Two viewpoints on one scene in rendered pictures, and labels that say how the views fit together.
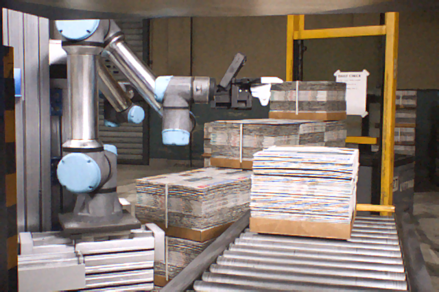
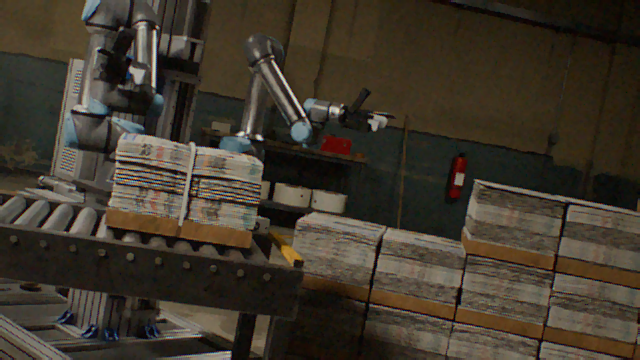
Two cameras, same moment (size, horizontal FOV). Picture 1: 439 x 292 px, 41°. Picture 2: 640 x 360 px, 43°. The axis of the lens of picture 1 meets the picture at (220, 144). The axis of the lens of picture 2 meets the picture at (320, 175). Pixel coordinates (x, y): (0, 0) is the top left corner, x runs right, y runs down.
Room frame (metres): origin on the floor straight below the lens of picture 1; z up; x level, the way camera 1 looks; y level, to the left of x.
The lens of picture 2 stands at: (1.10, -2.41, 1.15)
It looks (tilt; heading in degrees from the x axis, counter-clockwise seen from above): 3 degrees down; 63
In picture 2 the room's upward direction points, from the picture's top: 11 degrees clockwise
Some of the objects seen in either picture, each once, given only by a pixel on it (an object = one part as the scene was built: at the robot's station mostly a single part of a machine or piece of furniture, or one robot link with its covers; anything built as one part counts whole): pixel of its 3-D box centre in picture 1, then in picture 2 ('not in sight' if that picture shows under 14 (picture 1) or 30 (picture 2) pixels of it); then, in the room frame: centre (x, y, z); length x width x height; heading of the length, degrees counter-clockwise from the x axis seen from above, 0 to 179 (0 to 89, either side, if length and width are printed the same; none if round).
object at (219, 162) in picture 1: (255, 161); (504, 247); (3.02, -0.18, 0.86); 0.38 x 0.29 x 0.04; 56
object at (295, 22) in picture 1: (293, 129); not in sight; (4.05, -0.51, 0.97); 0.09 x 0.09 x 1.75; 55
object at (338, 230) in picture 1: (302, 222); (138, 213); (1.69, -0.25, 0.83); 0.29 x 0.16 x 0.04; 74
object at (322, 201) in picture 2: not in sight; (278, 175); (4.79, 5.74, 0.55); 1.80 x 0.70 x 1.09; 166
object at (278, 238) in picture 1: (317, 247); (107, 232); (1.61, -0.28, 0.77); 0.47 x 0.05 x 0.05; 76
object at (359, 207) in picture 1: (332, 205); (284, 247); (2.07, -0.41, 0.81); 0.43 x 0.03 x 0.02; 76
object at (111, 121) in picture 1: (114, 114); (312, 134); (2.51, 0.46, 1.12); 0.11 x 0.08 x 0.11; 47
